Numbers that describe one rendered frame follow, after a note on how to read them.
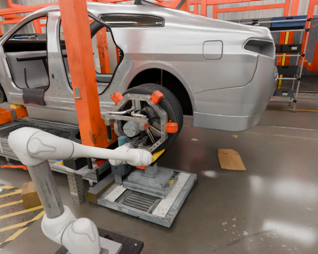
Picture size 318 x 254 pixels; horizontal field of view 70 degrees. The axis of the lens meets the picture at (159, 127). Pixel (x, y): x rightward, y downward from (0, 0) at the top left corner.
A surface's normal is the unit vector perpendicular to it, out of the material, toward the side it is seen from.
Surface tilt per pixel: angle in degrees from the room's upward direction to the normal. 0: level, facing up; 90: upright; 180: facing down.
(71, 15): 90
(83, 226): 7
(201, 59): 90
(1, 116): 90
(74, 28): 90
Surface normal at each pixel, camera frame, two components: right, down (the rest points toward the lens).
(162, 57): -0.43, 0.33
